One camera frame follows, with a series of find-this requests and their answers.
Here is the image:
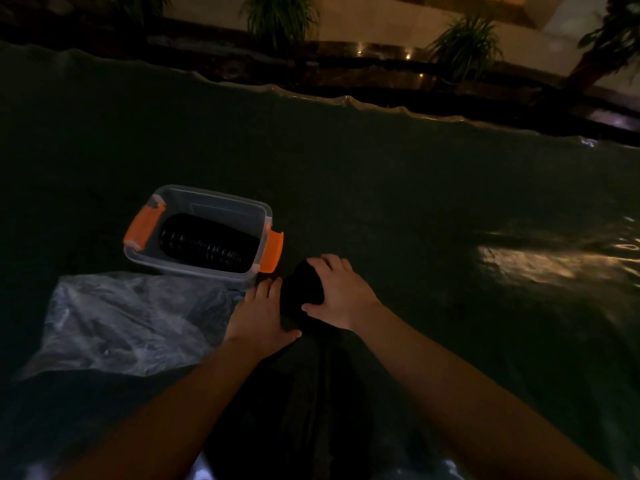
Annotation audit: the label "person's right hand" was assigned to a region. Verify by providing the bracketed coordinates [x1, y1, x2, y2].
[301, 254, 384, 332]

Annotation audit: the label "person's left hand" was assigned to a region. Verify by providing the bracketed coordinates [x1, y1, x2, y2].
[224, 277, 303, 363]

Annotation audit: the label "black cloth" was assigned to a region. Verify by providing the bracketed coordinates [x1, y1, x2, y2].
[204, 260, 382, 480]

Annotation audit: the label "person's left forearm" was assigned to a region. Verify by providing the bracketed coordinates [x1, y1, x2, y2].
[57, 339, 268, 480]

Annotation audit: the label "person's right forearm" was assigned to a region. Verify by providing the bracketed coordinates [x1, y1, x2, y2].
[352, 301, 619, 480]

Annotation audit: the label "dark green table cover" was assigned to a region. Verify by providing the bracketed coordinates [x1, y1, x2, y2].
[0, 41, 640, 480]

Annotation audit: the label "black ribbed roll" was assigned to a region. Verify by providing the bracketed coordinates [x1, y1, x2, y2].
[158, 213, 264, 274]

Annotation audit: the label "clear plastic bag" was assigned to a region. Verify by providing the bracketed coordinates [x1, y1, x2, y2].
[17, 271, 247, 380]

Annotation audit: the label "dark stone ledge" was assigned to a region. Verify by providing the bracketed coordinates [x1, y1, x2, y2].
[0, 7, 640, 147]

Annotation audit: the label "green potted plant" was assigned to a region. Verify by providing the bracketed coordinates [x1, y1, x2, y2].
[564, 0, 640, 91]
[241, 0, 322, 47]
[426, 14, 505, 84]

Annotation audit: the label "clear plastic box orange handles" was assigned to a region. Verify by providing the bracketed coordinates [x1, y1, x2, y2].
[123, 184, 285, 290]

